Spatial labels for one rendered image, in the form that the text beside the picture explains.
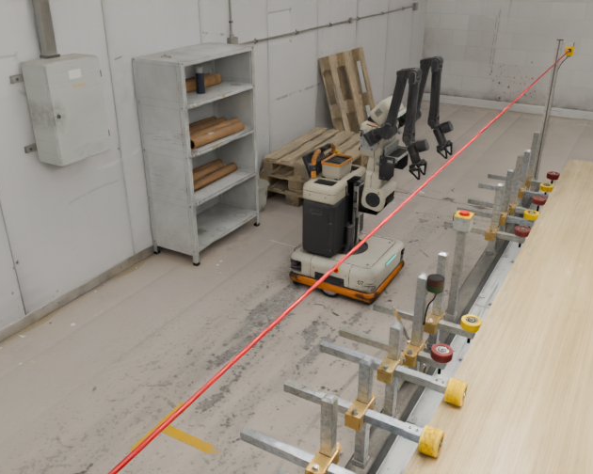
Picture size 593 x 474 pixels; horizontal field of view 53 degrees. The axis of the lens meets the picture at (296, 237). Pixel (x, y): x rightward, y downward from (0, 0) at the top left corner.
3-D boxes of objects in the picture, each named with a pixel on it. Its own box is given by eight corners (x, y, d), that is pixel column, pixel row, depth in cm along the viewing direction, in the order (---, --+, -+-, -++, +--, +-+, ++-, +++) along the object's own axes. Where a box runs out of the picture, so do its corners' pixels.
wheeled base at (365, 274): (287, 282, 440) (287, 252, 430) (327, 248, 490) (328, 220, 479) (372, 307, 410) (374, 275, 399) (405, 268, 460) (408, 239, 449)
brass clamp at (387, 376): (375, 379, 204) (376, 367, 202) (390, 358, 215) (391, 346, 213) (392, 386, 201) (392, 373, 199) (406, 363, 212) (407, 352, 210)
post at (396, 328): (381, 434, 222) (390, 324, 201) (384, 427, 225) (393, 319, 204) (390, 436, 220) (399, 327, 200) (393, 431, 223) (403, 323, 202)
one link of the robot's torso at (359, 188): (349, 215, 420) (350, 182, 409) (365, 202, 442) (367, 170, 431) (385, 224, 408) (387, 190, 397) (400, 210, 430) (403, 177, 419)
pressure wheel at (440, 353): (424, 375, 225) (428, 350, 220) (432, 364, 232) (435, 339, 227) (446, 382, 222) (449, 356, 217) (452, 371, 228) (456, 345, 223)
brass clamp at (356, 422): (342, 425, 185) (343, 412, 182) (360, 399, 195) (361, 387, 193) (360, 432, 182) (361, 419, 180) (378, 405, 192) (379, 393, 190)
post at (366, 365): (352, 476, 202) (359, 360, 181) (357, 468, 204) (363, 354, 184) (362, 480, 200) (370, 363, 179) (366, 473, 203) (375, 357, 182)
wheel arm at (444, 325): (372, 311, 261) (373, 303, 259) (376, 308, 263) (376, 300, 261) (472, 341, 241) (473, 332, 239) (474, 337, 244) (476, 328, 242)
